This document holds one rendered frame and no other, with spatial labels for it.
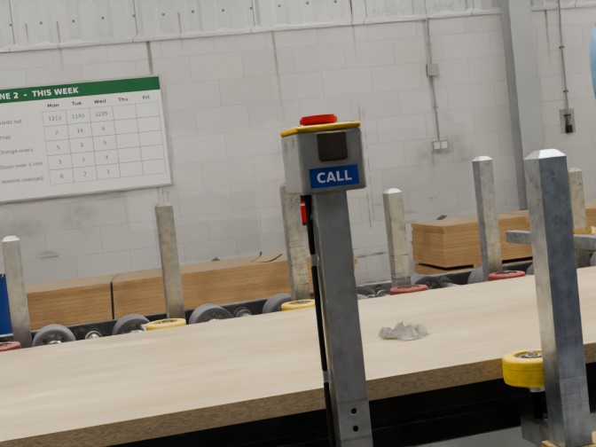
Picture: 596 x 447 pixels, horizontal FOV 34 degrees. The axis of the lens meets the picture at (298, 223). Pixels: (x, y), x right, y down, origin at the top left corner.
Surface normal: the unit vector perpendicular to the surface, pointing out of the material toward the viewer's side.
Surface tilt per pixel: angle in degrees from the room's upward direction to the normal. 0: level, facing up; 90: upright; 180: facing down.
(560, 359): 90
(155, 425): 90
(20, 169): 90
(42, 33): 90
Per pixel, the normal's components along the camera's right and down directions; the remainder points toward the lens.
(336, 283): 0.25, 0.02
